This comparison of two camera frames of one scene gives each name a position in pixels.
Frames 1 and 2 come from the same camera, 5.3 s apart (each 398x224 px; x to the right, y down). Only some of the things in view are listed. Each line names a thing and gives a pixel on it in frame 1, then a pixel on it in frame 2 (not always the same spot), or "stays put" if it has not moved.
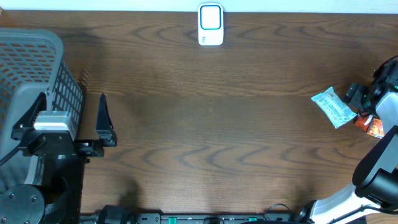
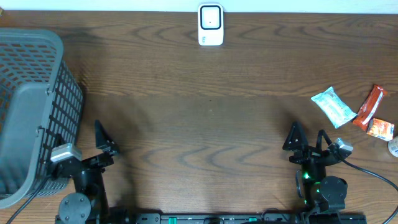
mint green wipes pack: [337, 111] stays put
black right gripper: [354, 93] to [314, 153]
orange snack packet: [375, 127] stays put
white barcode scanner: [211, 24] stays put
